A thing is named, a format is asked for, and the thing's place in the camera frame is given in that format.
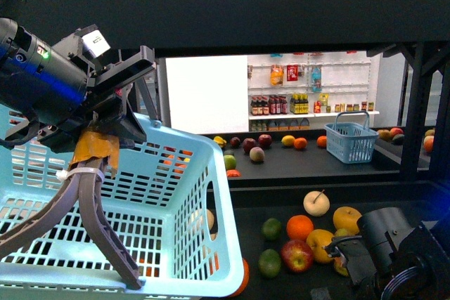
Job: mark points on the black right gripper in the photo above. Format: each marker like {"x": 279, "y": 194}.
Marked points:
{"x": 354, "y": 255}

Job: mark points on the white pear lower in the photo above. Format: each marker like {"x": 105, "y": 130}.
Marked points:
{"x": 210, "y": 219}

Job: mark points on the small orange centre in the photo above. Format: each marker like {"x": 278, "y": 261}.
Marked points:
{"x": 299, "y": 227}

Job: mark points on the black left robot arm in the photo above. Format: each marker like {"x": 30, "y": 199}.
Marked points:
{"x": 71, "y": 103}

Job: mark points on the black shelf post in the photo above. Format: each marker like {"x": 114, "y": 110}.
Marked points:
{"x": 417, "y": 109}

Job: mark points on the far blue shopping basket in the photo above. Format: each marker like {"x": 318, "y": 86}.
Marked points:
{"x": 350, "y": 142}

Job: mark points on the green lime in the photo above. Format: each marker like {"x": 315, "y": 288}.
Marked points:
{"x": 271, "y": 229}
{"x": 269, "y": 263}

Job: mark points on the black shelf tray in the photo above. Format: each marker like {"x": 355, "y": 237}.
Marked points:
{"x": 256, "y": 201}

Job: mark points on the large orange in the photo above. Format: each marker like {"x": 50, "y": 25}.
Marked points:
{"x": 244, "y": 282}

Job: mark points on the black upper shelf board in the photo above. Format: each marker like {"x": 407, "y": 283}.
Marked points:
{"x": 177, "y": 28}

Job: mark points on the green lime upper centre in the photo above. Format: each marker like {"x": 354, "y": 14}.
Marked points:
{"x": 271, "y": 229}

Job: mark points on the light blue basket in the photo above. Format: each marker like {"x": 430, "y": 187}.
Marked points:
{"x": 156, "y": 203}

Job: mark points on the golden pear right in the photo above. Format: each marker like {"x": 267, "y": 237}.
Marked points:
{"x": 346, "y": 218}

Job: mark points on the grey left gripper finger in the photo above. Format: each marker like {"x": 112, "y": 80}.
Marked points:
{"x": 50, "y": 215}
{"x": 97, "y": 226}

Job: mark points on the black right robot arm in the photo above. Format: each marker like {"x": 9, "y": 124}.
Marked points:
{"x": 391, "y": 259}

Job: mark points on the red apple centre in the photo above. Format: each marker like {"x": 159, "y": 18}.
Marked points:
{"x": 297, "y": 256}

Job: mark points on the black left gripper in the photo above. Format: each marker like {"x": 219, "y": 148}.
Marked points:
{"x": 105, "y": 108}

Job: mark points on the white pear with stem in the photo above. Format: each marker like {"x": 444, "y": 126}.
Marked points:
{"x": 316, "y": 203}

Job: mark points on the yellow orange apple centre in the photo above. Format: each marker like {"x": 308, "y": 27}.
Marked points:
{"x": 317, "y": 240}

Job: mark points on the green lime lower centre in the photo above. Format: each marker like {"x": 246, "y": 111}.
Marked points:
{"x": 269, "y": 263}

